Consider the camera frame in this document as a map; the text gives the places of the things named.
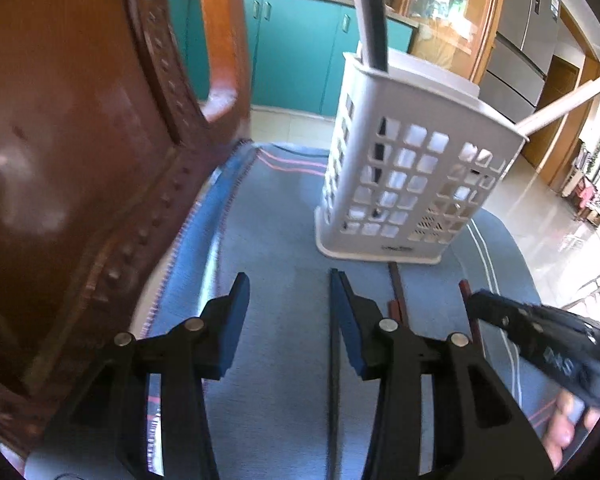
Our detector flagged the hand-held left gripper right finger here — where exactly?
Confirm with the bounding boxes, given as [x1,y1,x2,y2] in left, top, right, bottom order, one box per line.
[330,269,556,480]

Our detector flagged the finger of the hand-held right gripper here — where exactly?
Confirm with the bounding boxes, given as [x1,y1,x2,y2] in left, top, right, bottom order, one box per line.
[466,288,548,361]

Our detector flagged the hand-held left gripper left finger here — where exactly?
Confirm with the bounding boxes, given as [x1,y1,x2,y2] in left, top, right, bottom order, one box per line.
[45,272,251,480]

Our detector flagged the dark brown chopstick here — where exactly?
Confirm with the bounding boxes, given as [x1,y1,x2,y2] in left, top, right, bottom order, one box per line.
[459,280,485,346]
[362,0,391,72]
[388,261,410,322]

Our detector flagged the white plastic utensil basket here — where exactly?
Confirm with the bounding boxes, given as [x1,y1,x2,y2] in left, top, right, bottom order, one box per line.
[314,51,530,267]

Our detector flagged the person's right hand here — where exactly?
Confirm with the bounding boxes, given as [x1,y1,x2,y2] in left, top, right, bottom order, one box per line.
[542,392,600,468]

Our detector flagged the wooden stool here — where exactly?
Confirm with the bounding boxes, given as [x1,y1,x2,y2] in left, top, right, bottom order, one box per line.
[562,267,600,321]

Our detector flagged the blue plaid cloth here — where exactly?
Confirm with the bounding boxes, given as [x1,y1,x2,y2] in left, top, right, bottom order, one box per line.
[130,142,571,480]

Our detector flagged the clothes on drying rack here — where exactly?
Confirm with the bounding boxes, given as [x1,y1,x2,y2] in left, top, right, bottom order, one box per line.
[572,145,600,221]

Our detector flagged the brown wooden door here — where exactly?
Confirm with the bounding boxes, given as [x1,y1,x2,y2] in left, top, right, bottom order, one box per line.
[535,55,581,171]

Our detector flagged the brown leather chair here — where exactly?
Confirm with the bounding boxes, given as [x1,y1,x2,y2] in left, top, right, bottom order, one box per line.
[0,0,253,461]

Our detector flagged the silver refrigerator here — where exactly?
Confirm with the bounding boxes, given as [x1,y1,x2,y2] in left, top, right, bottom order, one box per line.
[480,0,563,111]

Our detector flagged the teal base cabinets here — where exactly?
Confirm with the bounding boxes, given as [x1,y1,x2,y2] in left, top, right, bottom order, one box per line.
[167,0,416,118]

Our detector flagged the wood framed glass sliding door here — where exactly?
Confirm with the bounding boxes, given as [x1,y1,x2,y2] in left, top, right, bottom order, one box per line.
[395,0,506,86]

